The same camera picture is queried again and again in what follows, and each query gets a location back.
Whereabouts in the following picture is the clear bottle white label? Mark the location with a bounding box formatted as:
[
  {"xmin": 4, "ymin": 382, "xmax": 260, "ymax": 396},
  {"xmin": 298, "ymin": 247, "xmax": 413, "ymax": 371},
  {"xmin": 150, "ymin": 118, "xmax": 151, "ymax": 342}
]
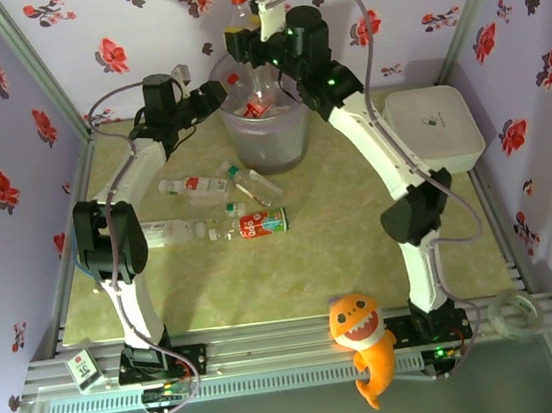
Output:
[{"xmin": 139, "ymin": 212, "xmax": 222, "ymax": 252}]

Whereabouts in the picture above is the grey right arm cable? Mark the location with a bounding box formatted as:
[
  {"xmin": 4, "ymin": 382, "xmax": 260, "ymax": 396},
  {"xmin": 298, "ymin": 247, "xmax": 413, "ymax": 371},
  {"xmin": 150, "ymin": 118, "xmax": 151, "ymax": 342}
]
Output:
[{"xmin": 263, "ymin": 0, "xmax": 503, "ymax": 397}]

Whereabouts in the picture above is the clear bottle red-white label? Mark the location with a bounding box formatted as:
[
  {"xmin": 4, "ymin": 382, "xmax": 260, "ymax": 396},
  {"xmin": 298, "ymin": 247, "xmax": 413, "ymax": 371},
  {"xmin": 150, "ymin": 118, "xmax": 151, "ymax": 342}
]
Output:
[{"xmin": 157, "ymin": 170, "xmax": 234, "ymax": 213}]

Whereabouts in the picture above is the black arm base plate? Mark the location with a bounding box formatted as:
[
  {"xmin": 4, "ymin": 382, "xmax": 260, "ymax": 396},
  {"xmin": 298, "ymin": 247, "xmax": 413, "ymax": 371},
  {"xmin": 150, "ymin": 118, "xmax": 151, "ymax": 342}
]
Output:
[
  {"xmin": 115, "ymin": 342, "xmax": 211, "ymax": 388},
  {"xmin": 383, "ymin": 306, "xmax": 475, "ymax": 350}
]

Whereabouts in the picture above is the small clear bottle red cap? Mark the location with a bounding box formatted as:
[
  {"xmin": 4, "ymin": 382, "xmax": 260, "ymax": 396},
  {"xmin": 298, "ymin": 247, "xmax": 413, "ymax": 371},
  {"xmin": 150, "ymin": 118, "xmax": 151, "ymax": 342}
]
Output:
[{"xmin": 224, "ymin": 71, "xmax": 252, "ymax": 108}]

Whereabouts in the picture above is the green marbled table mat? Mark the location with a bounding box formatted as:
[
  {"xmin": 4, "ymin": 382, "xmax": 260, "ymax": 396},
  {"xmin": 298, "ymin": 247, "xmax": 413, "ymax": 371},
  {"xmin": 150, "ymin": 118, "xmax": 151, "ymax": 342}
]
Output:
[{"xmin": 37, "ymin": 77, "xmax": 516, "ymax": 352}]

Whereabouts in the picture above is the orange shark plush toy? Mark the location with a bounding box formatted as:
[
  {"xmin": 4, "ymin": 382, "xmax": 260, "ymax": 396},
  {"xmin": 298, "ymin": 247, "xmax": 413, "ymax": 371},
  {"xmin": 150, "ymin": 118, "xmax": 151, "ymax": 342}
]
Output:
[{"xmin": 324, "ymin": 287, "xmax": 406, "ymax": 413}]

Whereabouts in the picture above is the white plastic storage box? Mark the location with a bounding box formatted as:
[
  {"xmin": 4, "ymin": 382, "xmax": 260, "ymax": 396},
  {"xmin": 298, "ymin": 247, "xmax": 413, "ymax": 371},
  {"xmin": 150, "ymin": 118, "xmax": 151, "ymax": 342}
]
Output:
[{"xmin": 380, "ymin": 80, "xmax": 490, "ymax": 182}]

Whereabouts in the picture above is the green controller board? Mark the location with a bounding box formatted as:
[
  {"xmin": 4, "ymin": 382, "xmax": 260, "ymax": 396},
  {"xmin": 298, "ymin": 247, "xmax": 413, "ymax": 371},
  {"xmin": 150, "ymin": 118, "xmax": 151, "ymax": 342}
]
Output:
[
  {"xmin": 140, "ymin": 380, "xmax": 193, "ymax": 405},
  {"xmin": 421, "ymin": 342, "xmax": 467, "ymax": 369}
]

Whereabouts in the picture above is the small clear bottle green band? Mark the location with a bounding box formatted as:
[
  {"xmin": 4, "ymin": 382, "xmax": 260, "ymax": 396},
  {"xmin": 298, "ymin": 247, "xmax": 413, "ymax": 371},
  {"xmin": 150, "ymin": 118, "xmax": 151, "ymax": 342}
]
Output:
[{"xmin": 224, "ymin": 199, "xmax": 249, "ymax": 221}]

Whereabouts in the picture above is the clear tape roll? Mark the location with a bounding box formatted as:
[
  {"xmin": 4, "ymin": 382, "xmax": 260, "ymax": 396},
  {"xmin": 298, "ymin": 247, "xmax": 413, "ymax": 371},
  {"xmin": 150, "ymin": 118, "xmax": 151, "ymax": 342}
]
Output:
[{"xmin": 484, "ymin": 284, "xmax": 550, "ymax": 342}]

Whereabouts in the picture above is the white slotted cable duct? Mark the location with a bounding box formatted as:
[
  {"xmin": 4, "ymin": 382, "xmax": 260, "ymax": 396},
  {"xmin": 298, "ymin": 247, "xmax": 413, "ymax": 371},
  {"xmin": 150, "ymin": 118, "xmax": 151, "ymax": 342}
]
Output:
[{"xmin": 45, "ymin": 352, "xmax": 426, "ymax": 413}]

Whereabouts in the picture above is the aluminium frame rail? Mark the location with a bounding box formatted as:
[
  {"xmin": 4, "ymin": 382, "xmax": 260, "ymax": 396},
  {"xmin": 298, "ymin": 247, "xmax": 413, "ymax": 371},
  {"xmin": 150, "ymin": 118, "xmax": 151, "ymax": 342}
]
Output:
[
  {"xmin": 467, "ymin": 160, "xmax": 540, "ymax": 303},
  {"xmin": 15, "ymin": 289, "xmax": 552, "ymax": 406},
  {"xmin": 21, "ymin": 137, "xmax": 122, "ymax": 361}
]

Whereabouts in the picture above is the clear bottle red label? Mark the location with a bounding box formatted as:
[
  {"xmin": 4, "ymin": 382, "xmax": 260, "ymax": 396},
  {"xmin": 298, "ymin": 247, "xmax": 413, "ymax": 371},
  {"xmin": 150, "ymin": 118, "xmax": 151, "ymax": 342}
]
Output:
[{"xmin": 237, "ymin": 63, "xmax": 294, "ymax": 121}]

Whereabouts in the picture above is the small white red box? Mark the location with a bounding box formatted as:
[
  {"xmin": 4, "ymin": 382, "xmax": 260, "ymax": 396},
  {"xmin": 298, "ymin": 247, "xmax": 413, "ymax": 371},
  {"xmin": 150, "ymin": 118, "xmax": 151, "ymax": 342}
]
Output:
[{"xmin": 65, "ymin": 346, "xmax": 106, "ymax": 397}]

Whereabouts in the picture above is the clear bottle green cap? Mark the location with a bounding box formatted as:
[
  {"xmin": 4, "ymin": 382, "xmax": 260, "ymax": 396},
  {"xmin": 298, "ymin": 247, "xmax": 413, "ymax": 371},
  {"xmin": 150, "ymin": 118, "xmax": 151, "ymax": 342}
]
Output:
[{"xmin": 219, "ymin": 154, "xmax": 287, "ymax": 213}]

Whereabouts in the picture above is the aluminium frame post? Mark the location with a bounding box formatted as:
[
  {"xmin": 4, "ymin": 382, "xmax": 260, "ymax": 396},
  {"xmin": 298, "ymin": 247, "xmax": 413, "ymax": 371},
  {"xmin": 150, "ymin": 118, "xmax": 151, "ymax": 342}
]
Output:
[
  {"xmin": 426, "ymin": 0, "xmax": 528, "ymax": 87},
  {"xmin": 0, "ymin": 0, "xmax": 93, "ymax": 151}
]

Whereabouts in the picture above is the bottle red green label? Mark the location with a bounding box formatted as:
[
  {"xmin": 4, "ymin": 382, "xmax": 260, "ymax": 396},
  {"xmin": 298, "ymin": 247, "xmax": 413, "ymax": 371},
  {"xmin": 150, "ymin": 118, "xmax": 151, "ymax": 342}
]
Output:
[{"xmin": 205, "ymin": 205, "xmax": 291, "ymax": 245}]

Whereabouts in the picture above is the clear plastic bin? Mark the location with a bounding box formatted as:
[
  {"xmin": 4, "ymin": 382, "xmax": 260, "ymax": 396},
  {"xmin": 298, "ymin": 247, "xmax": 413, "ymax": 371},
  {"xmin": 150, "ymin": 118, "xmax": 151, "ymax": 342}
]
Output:
[{"xmin": 205, "ymin": 44, "xmax": 318, "ymax": 182}]

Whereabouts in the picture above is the large clear bottle red cap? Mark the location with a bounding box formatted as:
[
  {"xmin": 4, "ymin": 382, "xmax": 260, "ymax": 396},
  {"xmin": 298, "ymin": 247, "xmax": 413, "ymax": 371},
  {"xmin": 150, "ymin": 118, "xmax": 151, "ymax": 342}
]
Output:
[{"xmin": 229, "ymin": 0, "xmax": 266, "ymax": 39}]

